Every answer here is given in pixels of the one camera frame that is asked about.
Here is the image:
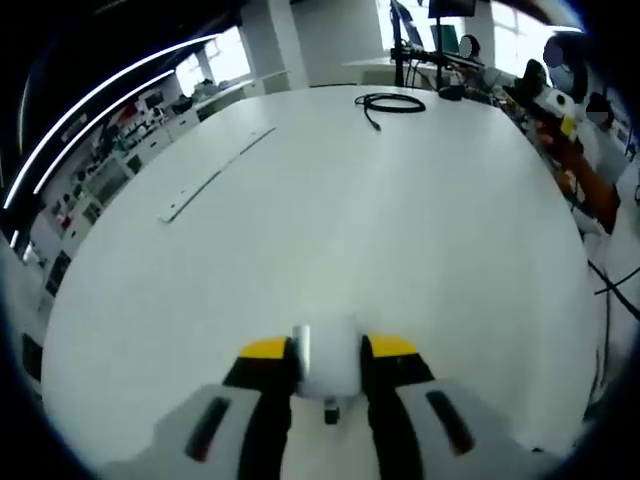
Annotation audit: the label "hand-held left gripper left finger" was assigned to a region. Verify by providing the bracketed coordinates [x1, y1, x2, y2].
[99, 335, 299, 480]

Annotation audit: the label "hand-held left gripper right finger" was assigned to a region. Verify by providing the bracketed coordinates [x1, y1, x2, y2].
[359, 331, 567, 480]

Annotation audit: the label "white charger adapter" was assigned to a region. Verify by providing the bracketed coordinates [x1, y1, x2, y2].
[291, 313, 364, 426]

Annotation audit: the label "black Type-C cable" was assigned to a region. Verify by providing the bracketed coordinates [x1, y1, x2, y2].
[354, 92, 428, 134]

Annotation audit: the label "white desk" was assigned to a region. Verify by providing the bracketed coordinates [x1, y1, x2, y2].
[40, 84, 609, 480]

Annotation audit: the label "metal strip in desk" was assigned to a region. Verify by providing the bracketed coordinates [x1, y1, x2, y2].
[156, 126, 278, 225]

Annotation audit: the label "black monitor stand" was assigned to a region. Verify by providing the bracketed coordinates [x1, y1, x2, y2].
[435, 15, 467, 102]

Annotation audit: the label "green screen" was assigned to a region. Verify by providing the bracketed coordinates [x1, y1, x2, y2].
[430, 23, 461, 55]

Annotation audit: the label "black monitor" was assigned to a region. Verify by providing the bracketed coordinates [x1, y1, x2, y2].
[428, 0, 478, 18]

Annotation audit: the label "white side table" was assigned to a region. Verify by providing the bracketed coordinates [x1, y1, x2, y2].
[342, 56, 401, 87]

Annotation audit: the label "white storage shelves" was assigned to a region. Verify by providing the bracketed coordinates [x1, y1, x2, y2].
[42, 89, 202, 301]

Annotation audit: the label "ceiling light strip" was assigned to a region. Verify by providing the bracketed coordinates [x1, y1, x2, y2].
[32, 70, 177, 196]
[1, 33, 222, 210]

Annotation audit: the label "black floor cable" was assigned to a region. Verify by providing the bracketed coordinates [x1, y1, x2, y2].
[587, 258, 640, 322]

